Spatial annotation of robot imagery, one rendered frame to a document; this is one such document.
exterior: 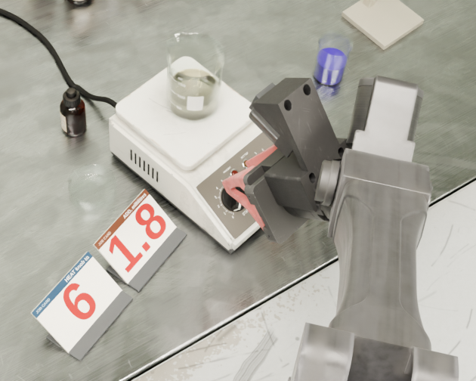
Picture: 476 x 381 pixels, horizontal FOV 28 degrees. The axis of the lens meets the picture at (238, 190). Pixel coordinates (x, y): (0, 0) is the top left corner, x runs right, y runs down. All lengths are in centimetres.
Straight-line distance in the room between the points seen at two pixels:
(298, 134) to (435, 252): 35
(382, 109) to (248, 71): 46
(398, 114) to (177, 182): 33
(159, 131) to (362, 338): 53
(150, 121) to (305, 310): 27
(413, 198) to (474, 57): 63
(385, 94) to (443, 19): 57
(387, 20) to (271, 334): 50
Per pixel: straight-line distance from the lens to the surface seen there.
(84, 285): 101
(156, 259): 105
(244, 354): 101
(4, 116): 118
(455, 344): 106
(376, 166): 73
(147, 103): 107
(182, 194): 105
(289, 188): 84
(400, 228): 67
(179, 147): 103
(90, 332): 101
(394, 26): 131
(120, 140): 109
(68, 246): 107
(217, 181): 104
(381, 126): 79
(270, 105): 81
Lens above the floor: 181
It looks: 55 degrees down
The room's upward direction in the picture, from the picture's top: 9 degrees clockwise
